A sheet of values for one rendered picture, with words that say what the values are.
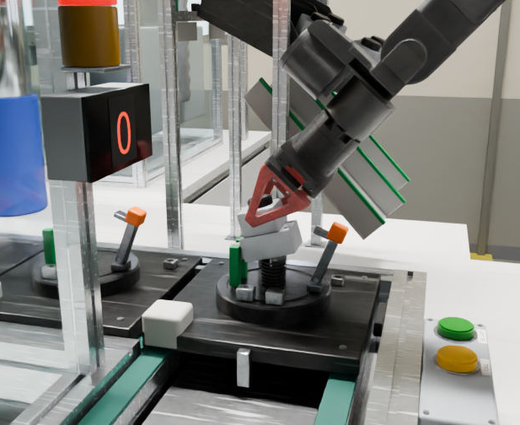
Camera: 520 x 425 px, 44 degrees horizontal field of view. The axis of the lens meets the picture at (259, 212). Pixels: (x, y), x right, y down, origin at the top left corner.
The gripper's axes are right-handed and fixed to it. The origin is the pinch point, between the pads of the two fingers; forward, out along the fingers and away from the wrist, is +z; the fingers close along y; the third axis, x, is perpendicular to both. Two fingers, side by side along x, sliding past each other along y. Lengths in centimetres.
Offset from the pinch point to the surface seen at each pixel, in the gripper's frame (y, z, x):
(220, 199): -119, 56, -13
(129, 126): 17.9, -4.7, -13.8
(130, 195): -78, 54, -28
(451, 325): 1.9, -7.1, 24.2
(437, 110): -299, 8, 30
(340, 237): 1.0, -5.1, 8.6
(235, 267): 2.1, 6.4, 2.5
